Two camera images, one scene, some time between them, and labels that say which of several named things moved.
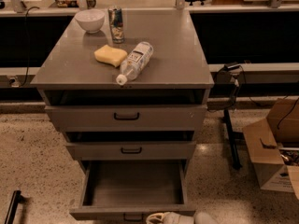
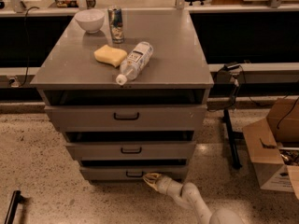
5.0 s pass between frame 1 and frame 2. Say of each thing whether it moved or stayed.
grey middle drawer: stayed
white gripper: moved
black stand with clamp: stayed
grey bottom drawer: moved
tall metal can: stayed
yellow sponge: stayed
